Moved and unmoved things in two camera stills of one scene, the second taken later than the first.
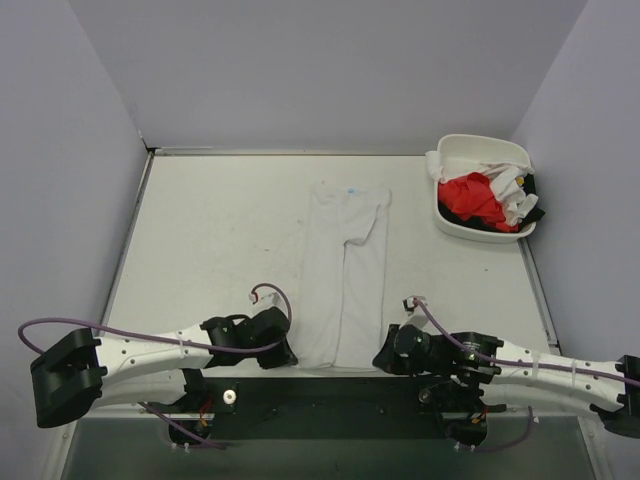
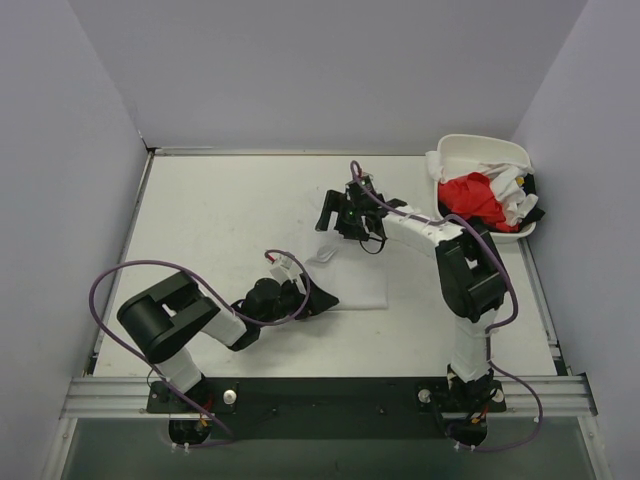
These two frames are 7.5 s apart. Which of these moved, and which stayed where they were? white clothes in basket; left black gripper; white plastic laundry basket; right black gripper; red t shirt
Moved: left black gripper; right black gripper
Stayed: red t shirt; white clothes in basket; white plastic laundry basket
